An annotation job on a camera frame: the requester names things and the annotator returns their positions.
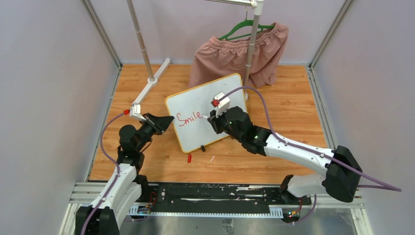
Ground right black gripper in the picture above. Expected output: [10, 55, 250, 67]
[208, 106, 244, 143]

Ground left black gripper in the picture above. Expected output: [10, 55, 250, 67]
[136, 114, 174, 152]

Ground yellow framed whiteboard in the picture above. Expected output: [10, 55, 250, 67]
[165, 73, 247, 153]

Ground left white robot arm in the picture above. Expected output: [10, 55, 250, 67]
[74, 113, 174, 235]

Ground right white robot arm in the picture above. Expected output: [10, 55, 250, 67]
[207, 106, 362, 205]

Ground pink shorts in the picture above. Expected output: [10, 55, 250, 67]
[188, 23, 289, 88]

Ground green clothes hanger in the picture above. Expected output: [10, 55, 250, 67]
[218, 10, 275, 41]

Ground silver clothes rack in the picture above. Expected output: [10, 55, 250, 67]
[126, 0, 265, 114]

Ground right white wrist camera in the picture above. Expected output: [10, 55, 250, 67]
[211, 92, 230, 118]

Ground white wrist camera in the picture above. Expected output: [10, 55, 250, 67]
[129, 103, 146, 122]
[211, 92, 230, 118]

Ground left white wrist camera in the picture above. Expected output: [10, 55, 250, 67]
[129, 103, 146, 122]

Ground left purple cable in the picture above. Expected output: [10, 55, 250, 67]
[79, 108, 131, 235]

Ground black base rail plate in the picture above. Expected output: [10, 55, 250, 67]
[69, 181, 364, 218]

